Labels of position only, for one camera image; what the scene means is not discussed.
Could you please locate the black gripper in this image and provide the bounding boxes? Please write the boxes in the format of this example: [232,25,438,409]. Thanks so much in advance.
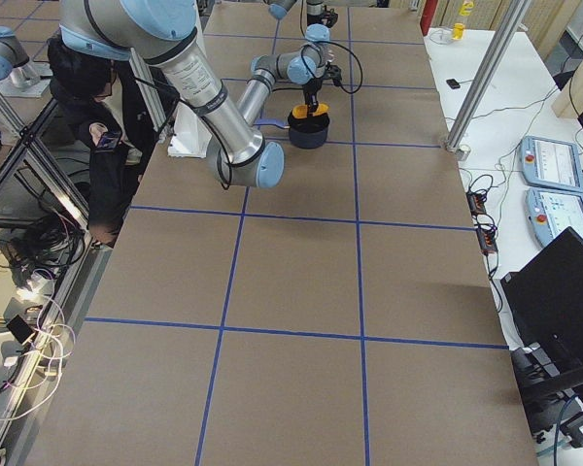
[303,78,323,117]

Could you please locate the yellow plastic corn cob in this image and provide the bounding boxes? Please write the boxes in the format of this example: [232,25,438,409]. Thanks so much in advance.
[291,103,329,119]

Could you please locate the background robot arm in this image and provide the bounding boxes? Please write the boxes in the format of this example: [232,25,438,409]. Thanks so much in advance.
[0,26,51,98]

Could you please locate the dark blue saucepan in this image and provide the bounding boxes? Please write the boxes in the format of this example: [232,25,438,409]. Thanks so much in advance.
[255,112,330,150]

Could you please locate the small black device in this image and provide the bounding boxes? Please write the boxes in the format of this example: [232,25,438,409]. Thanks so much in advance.
[446,79,461,89]

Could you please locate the yellow spring toy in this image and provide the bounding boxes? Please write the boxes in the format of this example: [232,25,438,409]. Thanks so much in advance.
[451,22,465,41]

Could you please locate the person in black jacket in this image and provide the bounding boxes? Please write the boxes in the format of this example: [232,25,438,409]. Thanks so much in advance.
[47,33,157,247]

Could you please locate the smartphone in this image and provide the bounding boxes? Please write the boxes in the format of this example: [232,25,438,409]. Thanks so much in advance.
[93,130,122,152]

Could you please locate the orange black usb hub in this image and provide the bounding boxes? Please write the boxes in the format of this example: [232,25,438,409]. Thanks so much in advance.
[466,191,498,256]

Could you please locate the upper teach pendant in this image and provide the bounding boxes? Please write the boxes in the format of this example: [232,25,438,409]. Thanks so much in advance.
[517,136,583,193]

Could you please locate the teach pendant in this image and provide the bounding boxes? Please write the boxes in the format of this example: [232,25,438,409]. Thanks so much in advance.
[517,136,583,193]
[526,187,583,247]

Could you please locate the lower teach pendant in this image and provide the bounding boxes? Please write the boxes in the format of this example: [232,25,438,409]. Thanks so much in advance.
[526,187,583,247]

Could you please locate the black laptop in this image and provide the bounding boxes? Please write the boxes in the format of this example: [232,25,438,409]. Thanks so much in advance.
[500,227,583,364]

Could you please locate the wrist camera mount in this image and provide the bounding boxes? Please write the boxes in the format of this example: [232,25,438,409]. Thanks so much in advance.
[323,63,343,87]

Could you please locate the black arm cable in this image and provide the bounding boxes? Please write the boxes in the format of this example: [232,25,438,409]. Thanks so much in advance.
[298,41,364,96]

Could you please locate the white camera mast base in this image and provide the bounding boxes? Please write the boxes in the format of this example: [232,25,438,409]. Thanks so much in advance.
[167,103,211,158]

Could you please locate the aluminium frame post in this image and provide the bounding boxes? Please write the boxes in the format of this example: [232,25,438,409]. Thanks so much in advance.
[444,0,532,161]

